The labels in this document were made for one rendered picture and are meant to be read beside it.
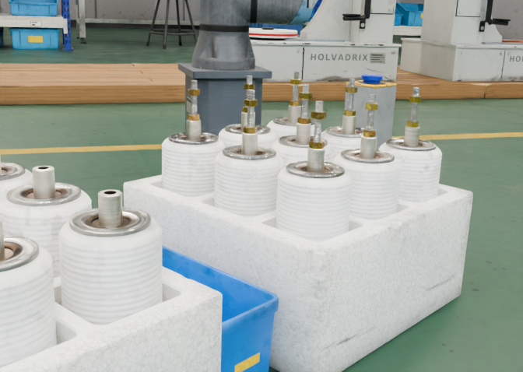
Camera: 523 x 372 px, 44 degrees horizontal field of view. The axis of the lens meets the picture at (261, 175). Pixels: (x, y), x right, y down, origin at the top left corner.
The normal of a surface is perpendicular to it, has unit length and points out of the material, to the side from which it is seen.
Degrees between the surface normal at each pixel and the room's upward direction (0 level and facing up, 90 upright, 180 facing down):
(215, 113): 90
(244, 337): 92
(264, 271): 90
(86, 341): 0
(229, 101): 90
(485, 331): 0
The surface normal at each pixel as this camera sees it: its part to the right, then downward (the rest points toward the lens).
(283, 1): 0.00, 0.51
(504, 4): -0.95, 0.05
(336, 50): 0.31, 0.26
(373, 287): 0.73, 0.21
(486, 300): 0.04, -0.96
